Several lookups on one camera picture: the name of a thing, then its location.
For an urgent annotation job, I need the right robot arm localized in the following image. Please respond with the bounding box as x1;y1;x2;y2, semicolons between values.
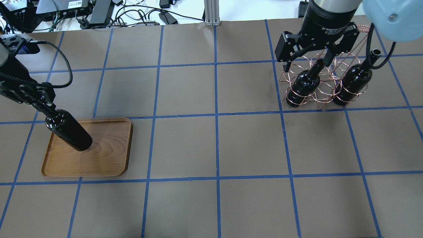
275;0;423;72

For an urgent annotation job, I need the aluminium frame post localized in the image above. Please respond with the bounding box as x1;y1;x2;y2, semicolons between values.
204;0;221;26

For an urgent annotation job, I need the copper wire bottle basket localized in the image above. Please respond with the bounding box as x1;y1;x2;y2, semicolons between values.
282;39;368;110

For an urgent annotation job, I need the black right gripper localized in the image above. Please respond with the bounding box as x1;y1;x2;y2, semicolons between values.
275;2;361;73

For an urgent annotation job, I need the wooden tray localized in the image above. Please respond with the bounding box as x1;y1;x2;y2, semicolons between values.
41;118;133;178

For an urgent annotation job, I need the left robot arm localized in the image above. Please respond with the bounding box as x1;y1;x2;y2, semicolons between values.
0;36;56;115

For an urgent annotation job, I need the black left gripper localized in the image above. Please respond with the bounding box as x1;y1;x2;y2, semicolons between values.
0;36;56;111

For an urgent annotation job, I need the black wine bottle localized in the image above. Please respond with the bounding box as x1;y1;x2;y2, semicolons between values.
286;59;325;108
332;49;382;107
45;109;93;151

